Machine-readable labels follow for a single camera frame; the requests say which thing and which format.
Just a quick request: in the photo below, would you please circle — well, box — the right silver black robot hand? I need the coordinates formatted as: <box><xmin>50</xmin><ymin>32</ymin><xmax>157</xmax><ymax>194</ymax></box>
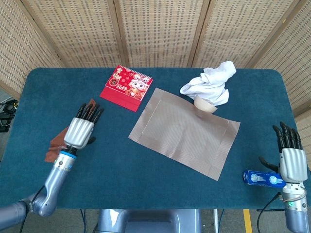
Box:
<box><xmin>259</xmin><ymin>121</ymin><xmax>307</xmax><ymax>184</ymax></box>

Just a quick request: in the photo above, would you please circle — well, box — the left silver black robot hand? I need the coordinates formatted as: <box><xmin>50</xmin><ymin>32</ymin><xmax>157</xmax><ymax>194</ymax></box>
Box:
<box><xmin>63</xmin><ymin>102</ymin><xmax>105</xmax><ymax>150</ymax></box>

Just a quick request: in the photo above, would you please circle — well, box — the beige woven placemat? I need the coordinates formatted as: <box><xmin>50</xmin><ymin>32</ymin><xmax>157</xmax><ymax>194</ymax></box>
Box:
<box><xmin>128</xmin><ymin>87</ymin><xmax>241</xmax><ymax>181</ymax></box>

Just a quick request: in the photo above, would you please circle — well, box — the beige bowl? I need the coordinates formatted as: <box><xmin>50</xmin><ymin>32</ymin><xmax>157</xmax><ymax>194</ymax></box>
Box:
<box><xmin>193</xmin><ymin>95</ymin><xmax>218</xmax><ymax>114</ymax></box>

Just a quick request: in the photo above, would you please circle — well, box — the brown cloth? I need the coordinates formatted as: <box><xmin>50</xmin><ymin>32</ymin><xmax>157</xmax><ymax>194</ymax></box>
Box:
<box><xmin>44</xmin><ymin>98</ymin><xmax>97</xmax><ymax>164</ymax></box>

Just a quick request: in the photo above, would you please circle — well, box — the blue toothpaste box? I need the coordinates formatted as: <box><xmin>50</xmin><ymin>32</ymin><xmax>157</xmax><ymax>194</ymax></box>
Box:
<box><xmin>243</xmin><ymin>170</ymin><xmax>287</xmax><ymax>188</ymax></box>

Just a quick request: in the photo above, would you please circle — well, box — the red desk calendar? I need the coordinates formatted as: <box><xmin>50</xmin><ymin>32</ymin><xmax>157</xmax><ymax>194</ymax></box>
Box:
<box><xmin>99</xmin><ymin>65</ymin><xmax>154</xmax><ymax>113</ymax></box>

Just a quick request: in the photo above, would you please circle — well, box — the teal table cover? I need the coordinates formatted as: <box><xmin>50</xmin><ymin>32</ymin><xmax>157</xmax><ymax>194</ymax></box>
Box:
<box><xmin>0</xmin><ymin>67</ymin><xmax>311</xmax><ymax>211</ymax></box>

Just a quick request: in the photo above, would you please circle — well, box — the black floor equipment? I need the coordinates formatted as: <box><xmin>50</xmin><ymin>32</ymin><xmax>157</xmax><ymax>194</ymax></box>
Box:
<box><xmin>0</xmin><ymin>99</ymin><xmax>19</xmax><ymax>133</ymax></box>

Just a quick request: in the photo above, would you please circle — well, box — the grey-blue robot torso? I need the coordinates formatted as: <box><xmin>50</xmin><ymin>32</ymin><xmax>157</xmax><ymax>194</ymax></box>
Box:
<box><xmin>97</xmin><ymin>208</ymin><xmax>203</xmax><ymax>233</ymax></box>

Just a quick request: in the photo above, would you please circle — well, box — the white crumpled cloth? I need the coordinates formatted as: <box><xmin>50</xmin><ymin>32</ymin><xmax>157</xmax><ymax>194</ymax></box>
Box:
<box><xmin>179</xmin><ymin>61</ymin><xmax>237</xmax><ymax>106</ymax></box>

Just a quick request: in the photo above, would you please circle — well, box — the woven bamboo folding screen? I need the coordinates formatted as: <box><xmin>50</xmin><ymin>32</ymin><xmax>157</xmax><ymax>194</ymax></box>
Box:
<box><xmin>0</xmin><ymin>0</ymin><xmax>311</xmax><ymax>168</ymax></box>

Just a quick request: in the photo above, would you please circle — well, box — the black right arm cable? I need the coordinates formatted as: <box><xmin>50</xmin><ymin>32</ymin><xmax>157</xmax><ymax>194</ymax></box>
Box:
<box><xmin>257</xmin><ymin>191</ymin><xmax>282</xmax><ymax>233</ymax></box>

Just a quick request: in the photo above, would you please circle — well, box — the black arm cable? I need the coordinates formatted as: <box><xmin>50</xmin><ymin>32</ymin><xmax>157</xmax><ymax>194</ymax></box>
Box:
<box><xmin>257</xmin><ymin>191</ymin><xmax>282</xmax><ymax>233</ymax></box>
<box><xmin>24</xmin><ymin>185</ymin><xmax>47</xmax><ymax>220</ymax></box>

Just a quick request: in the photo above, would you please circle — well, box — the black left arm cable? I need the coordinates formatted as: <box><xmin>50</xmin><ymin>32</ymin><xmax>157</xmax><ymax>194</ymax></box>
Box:
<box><xmin>24</xmin><ymin>185</ymin><xmax>47</xmax><ymax>220</ymax></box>

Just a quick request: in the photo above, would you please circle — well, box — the blue cable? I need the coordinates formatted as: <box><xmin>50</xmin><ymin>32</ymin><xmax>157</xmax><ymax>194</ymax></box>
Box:
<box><xmin>80</xmin><ymin>209</ymin><xmax>87</xmax><ymax>233</ymax></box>

